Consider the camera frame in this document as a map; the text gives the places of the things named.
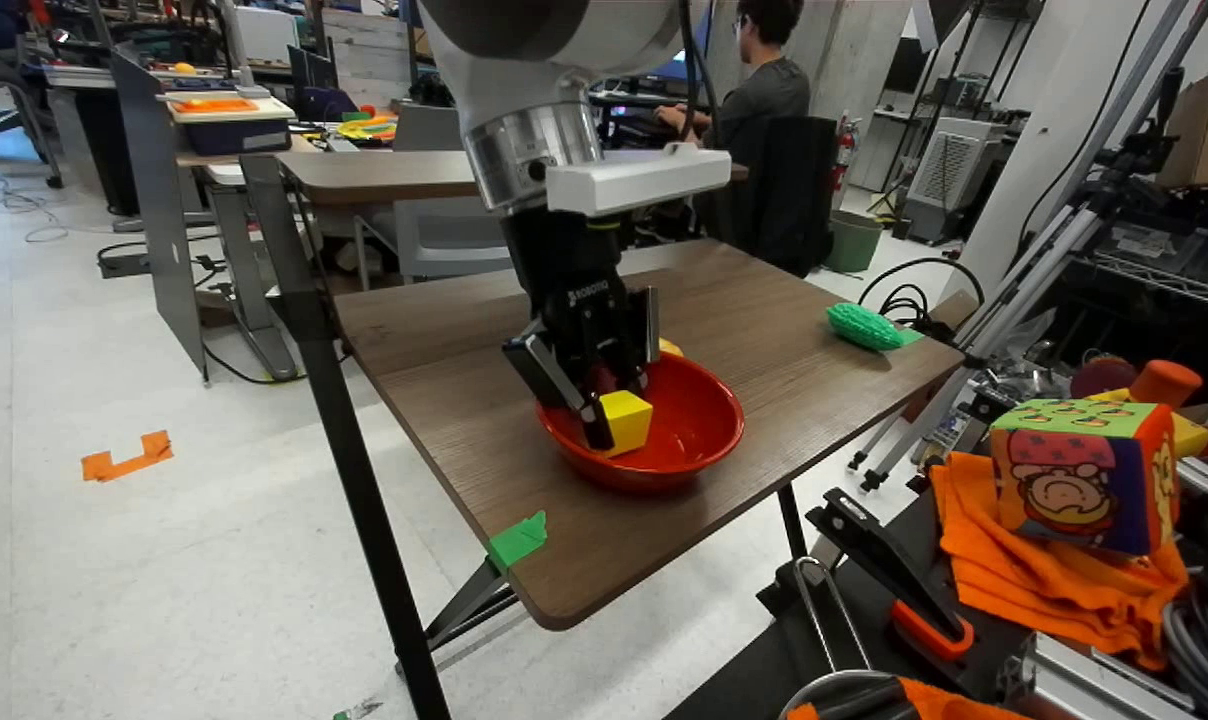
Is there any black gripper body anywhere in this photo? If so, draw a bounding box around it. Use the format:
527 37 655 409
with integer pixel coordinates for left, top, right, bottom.
500 208 632 395

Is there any yellow toy block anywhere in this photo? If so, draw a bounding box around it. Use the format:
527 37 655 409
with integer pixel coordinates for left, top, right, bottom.
592 389 655 454

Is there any red plastic bowl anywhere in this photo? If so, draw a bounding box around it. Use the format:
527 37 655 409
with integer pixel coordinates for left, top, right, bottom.
534 347 750 500

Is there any grey office chair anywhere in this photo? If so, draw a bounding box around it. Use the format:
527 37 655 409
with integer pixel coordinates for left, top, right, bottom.
383 101 515 283

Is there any black office chair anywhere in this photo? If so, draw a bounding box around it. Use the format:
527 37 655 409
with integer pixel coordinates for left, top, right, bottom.
701 112 845 281

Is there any green bumpy toy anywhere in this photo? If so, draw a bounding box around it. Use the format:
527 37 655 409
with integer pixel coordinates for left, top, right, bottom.
823 300 924 359

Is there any green waste bin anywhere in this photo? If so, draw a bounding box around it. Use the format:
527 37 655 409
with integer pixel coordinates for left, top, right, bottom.
820 204 886 281

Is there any wooden desk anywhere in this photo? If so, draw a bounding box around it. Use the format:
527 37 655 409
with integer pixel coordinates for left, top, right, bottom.
241 150 811 720

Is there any seated person in grey shirt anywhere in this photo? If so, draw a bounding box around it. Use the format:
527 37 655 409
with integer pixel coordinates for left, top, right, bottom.
651 0 817 150

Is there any black mounting board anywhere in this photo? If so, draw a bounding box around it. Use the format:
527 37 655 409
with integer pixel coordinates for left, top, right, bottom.
661 495 1077 720

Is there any black orange bar clamp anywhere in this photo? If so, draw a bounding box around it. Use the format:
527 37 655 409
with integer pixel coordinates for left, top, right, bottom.
803 483 981 672

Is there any desk with black panel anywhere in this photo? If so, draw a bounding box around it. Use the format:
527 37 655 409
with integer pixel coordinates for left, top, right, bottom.
38 43 302 384

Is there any colourful soft picture cube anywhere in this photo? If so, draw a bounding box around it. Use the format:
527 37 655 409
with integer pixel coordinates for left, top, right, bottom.
984 390 1182 559

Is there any orange floor tape mark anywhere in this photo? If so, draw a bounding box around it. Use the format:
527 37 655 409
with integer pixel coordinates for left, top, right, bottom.
79 427 175 483

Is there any orange cloth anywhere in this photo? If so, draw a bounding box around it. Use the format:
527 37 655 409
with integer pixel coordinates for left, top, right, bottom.
779 672 1034 720
929 451 1197 675

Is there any yellow box with red button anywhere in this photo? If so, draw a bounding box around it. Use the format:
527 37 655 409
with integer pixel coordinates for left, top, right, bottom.
1125 357 1208 461

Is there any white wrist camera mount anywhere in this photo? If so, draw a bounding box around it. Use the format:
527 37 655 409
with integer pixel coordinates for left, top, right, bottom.
543 139 741 218

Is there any aluminium frame rack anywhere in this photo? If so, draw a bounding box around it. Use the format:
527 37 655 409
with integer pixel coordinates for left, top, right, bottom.
849 0 1208 495

